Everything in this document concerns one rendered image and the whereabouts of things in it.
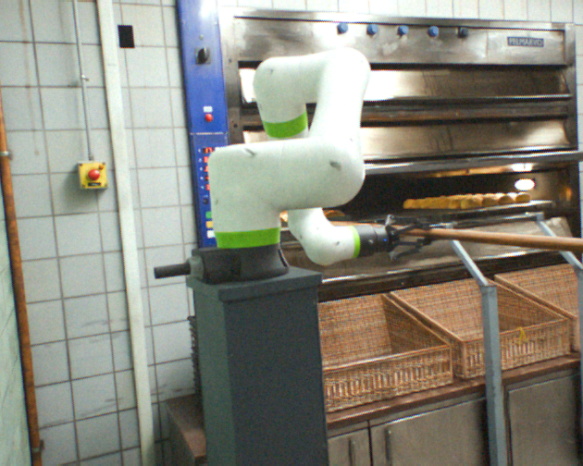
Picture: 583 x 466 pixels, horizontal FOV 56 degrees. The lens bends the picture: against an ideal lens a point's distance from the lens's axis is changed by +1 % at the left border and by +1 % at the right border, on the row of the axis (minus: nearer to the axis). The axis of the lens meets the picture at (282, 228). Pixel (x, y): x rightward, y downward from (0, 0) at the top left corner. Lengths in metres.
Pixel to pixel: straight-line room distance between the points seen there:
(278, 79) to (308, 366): 0.67
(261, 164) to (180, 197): 1.24
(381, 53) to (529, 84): 0.87
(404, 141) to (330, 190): 1.69
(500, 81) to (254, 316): 2.28
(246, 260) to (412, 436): 1.29
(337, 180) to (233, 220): 0.20
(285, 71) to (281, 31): 1.11
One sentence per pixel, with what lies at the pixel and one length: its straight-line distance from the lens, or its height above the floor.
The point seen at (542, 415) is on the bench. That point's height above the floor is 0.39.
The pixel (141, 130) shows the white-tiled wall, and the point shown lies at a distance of 2.18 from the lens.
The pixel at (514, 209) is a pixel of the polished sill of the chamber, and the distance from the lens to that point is 3.03.
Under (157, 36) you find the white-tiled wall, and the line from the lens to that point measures 2.27.
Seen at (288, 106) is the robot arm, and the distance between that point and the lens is 1.35.
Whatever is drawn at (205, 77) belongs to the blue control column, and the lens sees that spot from 2.24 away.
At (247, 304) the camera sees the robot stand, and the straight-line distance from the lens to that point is 0.96.
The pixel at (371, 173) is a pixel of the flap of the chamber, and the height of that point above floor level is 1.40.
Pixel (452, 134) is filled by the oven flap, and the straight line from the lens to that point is 2.80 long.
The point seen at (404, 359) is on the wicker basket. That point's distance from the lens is 2.08.
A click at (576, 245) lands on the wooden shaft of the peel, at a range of 1.29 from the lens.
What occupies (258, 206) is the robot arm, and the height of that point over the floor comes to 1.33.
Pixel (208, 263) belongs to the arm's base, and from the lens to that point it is 0.98.
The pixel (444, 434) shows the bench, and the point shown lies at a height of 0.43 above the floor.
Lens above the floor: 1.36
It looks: 4 degrees down
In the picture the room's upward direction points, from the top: 4 degrees counter-clockwise
